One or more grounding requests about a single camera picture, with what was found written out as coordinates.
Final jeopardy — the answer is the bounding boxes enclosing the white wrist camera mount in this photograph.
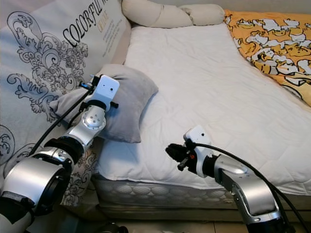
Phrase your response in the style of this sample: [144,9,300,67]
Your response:
[90,74,120,110]
[183,125,213,170]

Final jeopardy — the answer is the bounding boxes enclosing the beige bed base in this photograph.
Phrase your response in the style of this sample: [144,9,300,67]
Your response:
[97,204,248,224]

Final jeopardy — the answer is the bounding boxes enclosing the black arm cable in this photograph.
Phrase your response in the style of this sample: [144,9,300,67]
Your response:
[27,83,95,158]
[194,143,311,233]

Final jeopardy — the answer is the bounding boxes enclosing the quilted beige mattress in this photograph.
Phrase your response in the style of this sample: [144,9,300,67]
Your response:
[92,175,248,214]

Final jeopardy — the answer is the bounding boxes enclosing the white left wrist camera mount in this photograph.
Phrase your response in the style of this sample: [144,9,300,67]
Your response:
[90,74,120,110]

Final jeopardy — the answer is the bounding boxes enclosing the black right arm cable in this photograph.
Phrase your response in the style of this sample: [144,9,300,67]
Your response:
[194,143,311,233]

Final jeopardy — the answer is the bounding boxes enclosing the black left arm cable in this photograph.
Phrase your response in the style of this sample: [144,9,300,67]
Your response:
[27,83,95,158]

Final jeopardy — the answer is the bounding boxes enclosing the white ornament print headboard cushion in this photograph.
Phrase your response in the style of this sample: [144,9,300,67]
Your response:
[0,0,132,207]

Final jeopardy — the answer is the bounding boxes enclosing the grey plush pillow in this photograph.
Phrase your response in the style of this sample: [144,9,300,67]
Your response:
[50,64,159,144]

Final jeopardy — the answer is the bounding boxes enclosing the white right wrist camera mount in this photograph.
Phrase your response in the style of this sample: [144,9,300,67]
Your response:
[183,125,213,170]

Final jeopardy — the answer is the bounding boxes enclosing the white quilted mattress pad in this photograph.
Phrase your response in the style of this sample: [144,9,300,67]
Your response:
[95,22,311,195]

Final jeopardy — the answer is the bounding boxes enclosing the black robot foot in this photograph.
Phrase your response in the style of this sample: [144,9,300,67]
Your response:
[96,222,129,233]

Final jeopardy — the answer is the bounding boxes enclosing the yellow cartoon egg blanket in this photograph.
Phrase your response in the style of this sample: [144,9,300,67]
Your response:
[225,10,311,107]

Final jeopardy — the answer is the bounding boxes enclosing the beige rolled bolster pillow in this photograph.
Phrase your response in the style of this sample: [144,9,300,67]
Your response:
[121,0,225,28]

